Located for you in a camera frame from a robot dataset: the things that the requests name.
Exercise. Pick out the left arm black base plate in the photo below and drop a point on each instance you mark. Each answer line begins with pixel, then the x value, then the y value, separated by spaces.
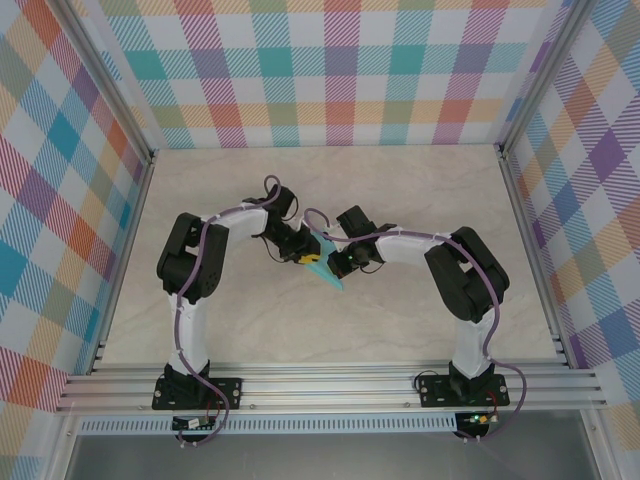
pixel 230 390

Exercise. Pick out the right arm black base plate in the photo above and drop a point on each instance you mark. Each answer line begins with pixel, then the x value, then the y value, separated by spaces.
pixel 435 392

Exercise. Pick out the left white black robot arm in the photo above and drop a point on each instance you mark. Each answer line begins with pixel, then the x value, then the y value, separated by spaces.
pixel 190 340

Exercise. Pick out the aluminium side rail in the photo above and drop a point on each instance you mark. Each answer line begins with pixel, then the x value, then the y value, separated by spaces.
pixel 125 260
pixel 548 300

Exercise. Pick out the aluminium corner post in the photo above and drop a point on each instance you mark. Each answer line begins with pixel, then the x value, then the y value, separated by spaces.
pixel 107 80
pixel 545 80

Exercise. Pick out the teal paper sheet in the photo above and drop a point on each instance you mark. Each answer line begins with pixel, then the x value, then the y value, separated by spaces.
pixel 327 275

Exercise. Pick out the aluminium mounting rail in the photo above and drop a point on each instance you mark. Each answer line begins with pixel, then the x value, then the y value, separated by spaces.
pixel 325 390

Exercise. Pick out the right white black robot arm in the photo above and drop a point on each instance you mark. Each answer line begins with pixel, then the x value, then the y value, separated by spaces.
pixel 470 350

